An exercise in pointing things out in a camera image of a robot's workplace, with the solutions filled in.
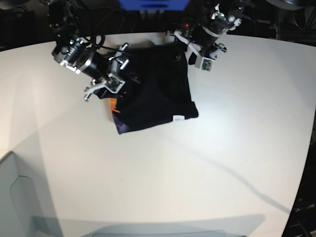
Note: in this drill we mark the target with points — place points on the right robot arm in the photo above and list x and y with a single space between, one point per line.
81 55

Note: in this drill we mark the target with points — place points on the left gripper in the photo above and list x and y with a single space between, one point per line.
198 50

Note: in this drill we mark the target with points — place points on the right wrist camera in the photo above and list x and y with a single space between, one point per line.
114 83

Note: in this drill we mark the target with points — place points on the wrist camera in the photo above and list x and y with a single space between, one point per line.
114 83
204 63

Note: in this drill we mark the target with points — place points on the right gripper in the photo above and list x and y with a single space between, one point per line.
104 73

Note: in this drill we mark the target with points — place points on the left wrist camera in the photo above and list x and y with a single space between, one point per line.
204 63

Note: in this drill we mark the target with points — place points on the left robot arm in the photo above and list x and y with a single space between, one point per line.
200 34

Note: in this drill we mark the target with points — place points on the white bin at table corner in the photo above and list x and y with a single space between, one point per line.
20 212

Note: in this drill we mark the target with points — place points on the blue plastic box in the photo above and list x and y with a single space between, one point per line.
133 5

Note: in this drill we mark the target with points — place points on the black T-shirt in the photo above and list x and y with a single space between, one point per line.
156 91

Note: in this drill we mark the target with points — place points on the black power strip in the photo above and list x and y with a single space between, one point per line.
184 26

